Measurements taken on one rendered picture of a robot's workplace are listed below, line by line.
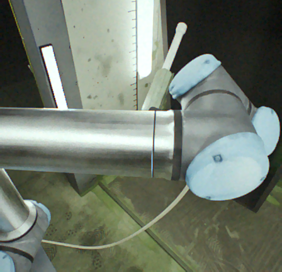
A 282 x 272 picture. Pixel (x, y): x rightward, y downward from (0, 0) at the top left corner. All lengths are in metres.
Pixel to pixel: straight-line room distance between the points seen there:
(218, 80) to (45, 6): 1.02
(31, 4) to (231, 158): 1.11
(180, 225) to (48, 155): 1.60
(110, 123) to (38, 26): 1.01
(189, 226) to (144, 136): 1.61
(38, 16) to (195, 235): 1.66
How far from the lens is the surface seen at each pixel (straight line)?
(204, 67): 0.35
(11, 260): 0.89
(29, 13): 1.22
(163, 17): 0.92
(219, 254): 1.80
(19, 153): 0.30
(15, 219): 0.86
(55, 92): 1.33
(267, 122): 0.44
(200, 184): 0.26
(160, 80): 0.69
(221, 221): 1.91
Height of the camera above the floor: 1.65
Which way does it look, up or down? 40 degrees down
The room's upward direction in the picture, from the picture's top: straight up
